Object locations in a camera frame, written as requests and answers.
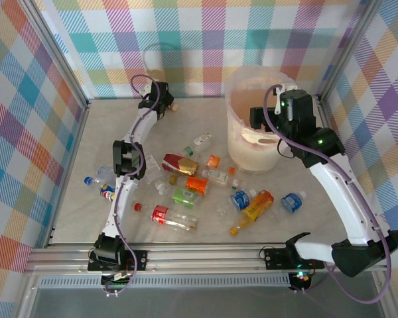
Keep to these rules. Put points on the small white bottle round label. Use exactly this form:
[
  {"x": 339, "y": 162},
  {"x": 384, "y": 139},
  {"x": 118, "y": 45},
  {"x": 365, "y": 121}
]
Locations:
[{"x": 202, "y": 139}]

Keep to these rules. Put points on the small clear bottle green cap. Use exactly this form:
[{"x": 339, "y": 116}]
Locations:
[{"x": 189, "y": 150}]

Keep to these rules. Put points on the clear container white label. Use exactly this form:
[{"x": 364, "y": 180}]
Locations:
[{"x": 151, "y": 165}]

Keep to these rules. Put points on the clear bottle orange cap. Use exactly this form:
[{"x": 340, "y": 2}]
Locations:
[{"x": 219, "y": 175}]

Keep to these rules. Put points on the small clear bottle green label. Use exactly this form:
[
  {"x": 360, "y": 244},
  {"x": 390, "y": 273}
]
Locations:
[{"x": 237, "y": 185}]

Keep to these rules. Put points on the small brown cap bottle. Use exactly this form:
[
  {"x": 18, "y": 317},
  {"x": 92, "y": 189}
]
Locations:
[{"x": 173, "y": 179}]

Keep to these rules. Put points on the blue label bottle white print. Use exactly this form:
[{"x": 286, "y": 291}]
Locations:
[{"x": 241, "y": 198}]

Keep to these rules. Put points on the orange red packet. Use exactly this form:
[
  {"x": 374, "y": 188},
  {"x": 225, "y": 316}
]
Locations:
[{"x": 196, "y": 185}]

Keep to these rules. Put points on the clear bottle white cap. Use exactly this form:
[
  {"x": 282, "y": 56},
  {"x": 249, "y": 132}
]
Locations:
[{"x": 160, "y": 187}]

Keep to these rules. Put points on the blue label water bottle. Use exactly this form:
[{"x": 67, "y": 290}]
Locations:
[{"x": 293, "y": 200}]

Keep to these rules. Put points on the orange juice bottle yellow label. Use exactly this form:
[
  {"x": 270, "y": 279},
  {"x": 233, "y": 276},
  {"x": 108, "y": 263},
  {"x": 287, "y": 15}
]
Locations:
[{"x": 253, "y": 210}]

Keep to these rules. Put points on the small clear plastic scrap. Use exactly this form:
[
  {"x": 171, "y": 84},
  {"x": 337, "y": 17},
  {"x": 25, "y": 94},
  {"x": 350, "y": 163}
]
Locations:
[{"x": 224, "y": 209}]

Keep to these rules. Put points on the clear crushed bottle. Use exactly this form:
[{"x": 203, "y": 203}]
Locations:
[{"x": 104, "y": 172}]

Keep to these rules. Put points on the red label cola bottle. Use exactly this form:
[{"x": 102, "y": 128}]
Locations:
[{"x": 160, "y": 213}]

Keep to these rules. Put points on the blue cap cola bottle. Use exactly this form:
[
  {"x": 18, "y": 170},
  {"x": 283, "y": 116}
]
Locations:
[{"x": 106, "y": 192}]

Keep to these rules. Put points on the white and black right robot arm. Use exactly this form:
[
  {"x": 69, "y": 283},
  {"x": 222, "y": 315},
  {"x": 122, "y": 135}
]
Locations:
[{"x": 338, "y": 198}]

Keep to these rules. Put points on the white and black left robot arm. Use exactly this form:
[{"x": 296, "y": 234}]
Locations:
[{"x": 126, "y": 198}]

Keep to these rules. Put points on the white plastic bin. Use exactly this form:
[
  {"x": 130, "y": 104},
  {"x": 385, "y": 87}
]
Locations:
[{"x": 252, "y": 155}]

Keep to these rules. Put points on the aluminium frame post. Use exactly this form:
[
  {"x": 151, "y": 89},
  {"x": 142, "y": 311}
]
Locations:
[
  {"x": 348, "y": 49},
  {"x": 58, "y": 56}
]

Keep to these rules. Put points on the aluminium floor rail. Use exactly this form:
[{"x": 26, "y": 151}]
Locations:
[{"x": 82, "y": 129}]

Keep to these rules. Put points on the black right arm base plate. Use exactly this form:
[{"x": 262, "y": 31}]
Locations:
[{"x": 275, "y": 260}]

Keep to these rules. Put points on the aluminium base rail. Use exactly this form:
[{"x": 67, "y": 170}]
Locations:
[{"x": 202, "y": 258}]

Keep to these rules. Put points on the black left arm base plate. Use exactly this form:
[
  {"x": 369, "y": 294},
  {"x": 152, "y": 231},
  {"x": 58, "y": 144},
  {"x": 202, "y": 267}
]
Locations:
[{"x": 140, "y": 260}]

